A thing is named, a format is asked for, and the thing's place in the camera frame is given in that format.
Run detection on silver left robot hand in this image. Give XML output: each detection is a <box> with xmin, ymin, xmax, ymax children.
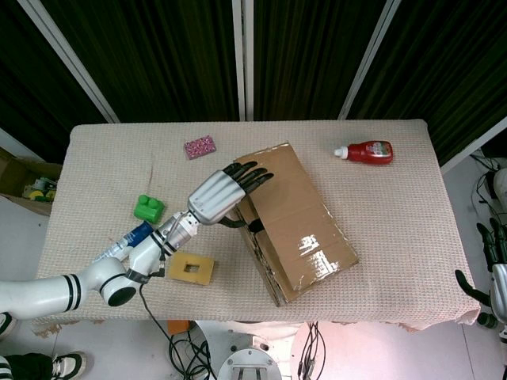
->
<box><xmin>186</xmin><ymin>160</ymin><xmax>275</xmax><ymax>230</ymax></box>

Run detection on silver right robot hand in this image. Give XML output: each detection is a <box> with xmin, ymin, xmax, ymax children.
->
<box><xmin>455</xmin><ymin>217</ymin><xmax>507</xmax><ymax>317</ymax></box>

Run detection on pink patterned small box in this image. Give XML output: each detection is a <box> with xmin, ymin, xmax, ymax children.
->
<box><xmin>183</xmin><ymin>135</ymin><xmax>218</xmax><ymax>161</ymax></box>

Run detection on green toy block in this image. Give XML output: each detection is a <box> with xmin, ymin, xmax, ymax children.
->
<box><xmin>133</xmin><ymin>194</ymin><xmax>166</xmax><ymax>225</ymax></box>

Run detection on yellow sponge with hole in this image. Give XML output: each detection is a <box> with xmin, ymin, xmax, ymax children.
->
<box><xmin>167</xmin><ymin>253</ymin><xmax>216</xmax><ymax>286</ymax></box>

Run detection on blue and white tube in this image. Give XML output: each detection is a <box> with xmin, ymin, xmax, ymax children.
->
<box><xmin>91</xmin><ymin>220</ymin><xmax>156</xmax><ymax>264</ymax></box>

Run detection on white rounded floor object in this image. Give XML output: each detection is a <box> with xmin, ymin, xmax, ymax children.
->
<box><xmin>493</xmin><ymin>168</ymin><xmax>507</xmax><ymax>203</ymax></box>

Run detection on beige waffle tablecloth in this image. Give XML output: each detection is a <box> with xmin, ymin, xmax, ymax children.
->
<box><xmin>25</xmin><ymin>119</ymin><xmax>482</xmax><ymax>329</ymax></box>

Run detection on orange object under table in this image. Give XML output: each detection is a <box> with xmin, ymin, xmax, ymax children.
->
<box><xmin>166</xmin><ymin>319</ymin><xmax>191</xmax><ymax>336</ymax></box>

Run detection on dark green folding screen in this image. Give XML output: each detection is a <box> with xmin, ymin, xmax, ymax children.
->
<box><xmin>0</xmin><ymin>0</ymin><xmax>507</xmax><ymax>167</ymax></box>

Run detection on red ketchup bottle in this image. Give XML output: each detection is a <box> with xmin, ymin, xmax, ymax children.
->
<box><xmin>333</xmin><ymin>139</ymin><xmax>395</xmax><ymax>165</ymax></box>

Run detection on white robot torso base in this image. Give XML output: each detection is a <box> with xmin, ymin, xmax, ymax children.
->
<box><xmin>196</xmin><ymin>320</ymin><xmax>314</xmax><ymax>380</ymax></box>

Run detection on black and white sneaker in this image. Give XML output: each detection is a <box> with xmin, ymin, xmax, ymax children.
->
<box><xmin>0</xmin><ymin>312</ymin><xmax>17</xmax><ymax>340</ymax></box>
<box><xmin>51</xmin><ymin>351</ymin><xmax>87</xmax><ymax>379</ymax></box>

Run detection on black trouser leg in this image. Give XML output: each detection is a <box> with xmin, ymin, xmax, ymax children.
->
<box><xmin>0</xmin><ymin>353</ymin><xmax>55</xmax><ymax>380</ymax></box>

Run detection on thin black floor cables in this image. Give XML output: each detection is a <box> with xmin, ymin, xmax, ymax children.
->
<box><xmin>469</xmin><ymin>154</ymin><xmax>507</xmax><ymax>222</ymax></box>

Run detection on black velcro cable strap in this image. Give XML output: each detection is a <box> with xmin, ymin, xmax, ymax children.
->
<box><xmin>125</xmin><ymin>268</ymin><xmax>154</xmax><ymax>285</ymax></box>

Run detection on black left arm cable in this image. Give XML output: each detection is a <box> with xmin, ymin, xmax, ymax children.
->
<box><xmin>136</xmin><ymin>245</ymin><xmax>179</xmax><ymax>349</ymax></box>

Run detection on black floor cable bundle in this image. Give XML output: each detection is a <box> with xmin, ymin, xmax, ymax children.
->
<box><xmin>168</xmin><ymin>330</ymin><xmax>218</xmax><ymax>380</ymax></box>

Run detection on black hanging cable bunch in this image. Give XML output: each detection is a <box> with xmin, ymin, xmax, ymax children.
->
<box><xmin>296</xmin><ymin>322</ymin><xmax>328</xmax><ymax>380</ymax></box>

